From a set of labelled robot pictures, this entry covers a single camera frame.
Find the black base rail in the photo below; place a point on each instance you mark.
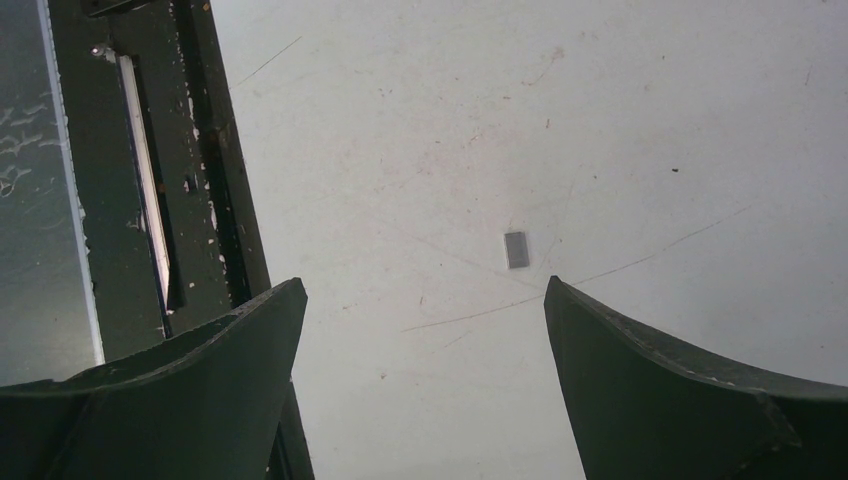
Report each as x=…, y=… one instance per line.
x=170, y=231

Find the grey staple strip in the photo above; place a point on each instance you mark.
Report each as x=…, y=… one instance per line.
x=517, y=251

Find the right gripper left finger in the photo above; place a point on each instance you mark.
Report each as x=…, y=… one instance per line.
x=216, y=402

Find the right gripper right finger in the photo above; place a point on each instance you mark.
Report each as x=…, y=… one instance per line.
x=643, y=404

